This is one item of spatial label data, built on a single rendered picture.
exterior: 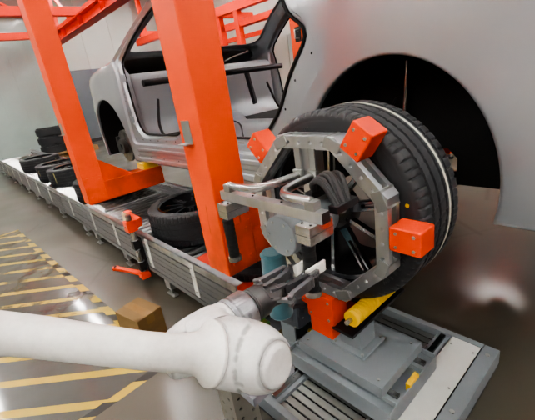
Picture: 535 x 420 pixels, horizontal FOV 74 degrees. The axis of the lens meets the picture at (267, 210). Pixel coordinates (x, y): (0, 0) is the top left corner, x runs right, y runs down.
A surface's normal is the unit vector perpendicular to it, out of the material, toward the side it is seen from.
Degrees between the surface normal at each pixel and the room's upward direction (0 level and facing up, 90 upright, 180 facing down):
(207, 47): 90
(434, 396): 0
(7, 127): 90
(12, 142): 90
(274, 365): 80
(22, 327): 35
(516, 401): 0
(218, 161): 90
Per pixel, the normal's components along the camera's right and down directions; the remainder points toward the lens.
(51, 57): 0.67, 0.17
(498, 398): -0.14, -0.93
